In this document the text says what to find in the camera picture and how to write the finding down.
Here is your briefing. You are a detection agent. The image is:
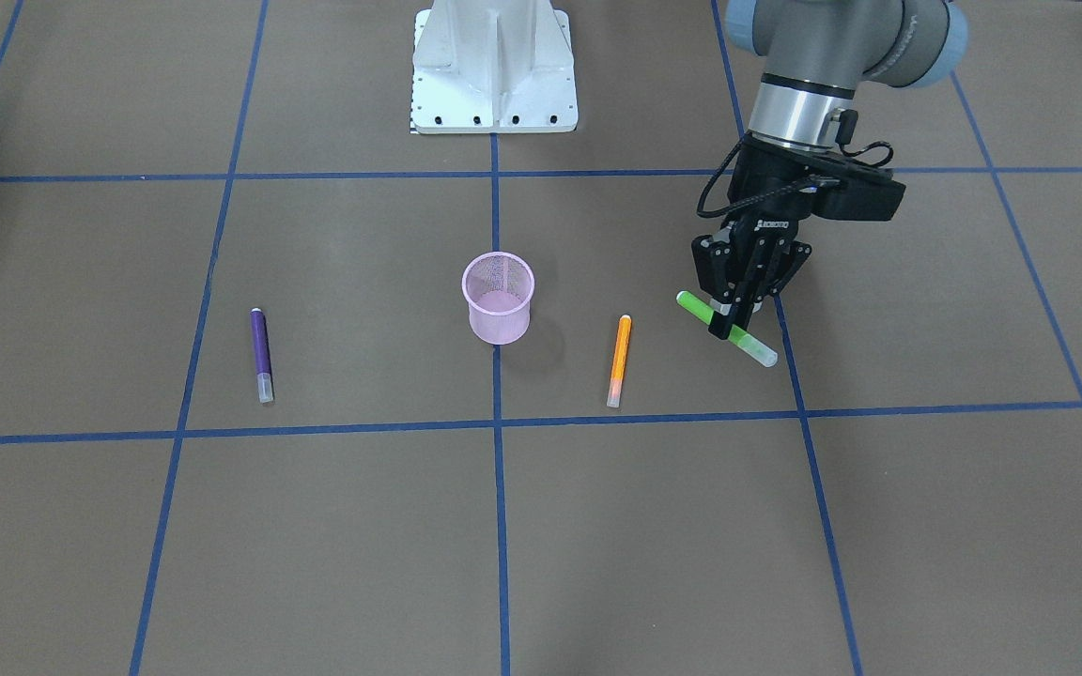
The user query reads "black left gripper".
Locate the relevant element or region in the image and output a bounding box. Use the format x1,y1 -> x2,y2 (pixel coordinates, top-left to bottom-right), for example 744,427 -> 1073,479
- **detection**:
692,134 -> 906,339

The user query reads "green highlighter pen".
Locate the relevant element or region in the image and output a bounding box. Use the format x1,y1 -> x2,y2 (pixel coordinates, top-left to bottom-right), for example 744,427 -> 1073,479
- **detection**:
675,291 -> 779,368

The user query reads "orange highlighter pen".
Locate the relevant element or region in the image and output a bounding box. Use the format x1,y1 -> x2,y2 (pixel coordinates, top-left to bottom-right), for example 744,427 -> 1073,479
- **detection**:
606,314 -> 634,409

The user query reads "purple highlighter pen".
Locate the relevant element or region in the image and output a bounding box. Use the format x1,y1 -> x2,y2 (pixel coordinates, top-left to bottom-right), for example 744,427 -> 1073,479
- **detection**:
250,307 -> 275,406

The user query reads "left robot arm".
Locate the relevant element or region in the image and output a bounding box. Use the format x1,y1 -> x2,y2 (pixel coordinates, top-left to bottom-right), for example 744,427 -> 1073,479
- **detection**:
691,1 -> 969,341

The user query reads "pink mesh pen holder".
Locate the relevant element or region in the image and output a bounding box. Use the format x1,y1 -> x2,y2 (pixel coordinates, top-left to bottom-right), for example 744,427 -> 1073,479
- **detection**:
460,252 -> 536,346

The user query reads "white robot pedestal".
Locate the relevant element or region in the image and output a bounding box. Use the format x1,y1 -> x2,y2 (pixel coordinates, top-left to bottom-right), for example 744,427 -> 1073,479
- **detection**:
410,1 -> 580,134

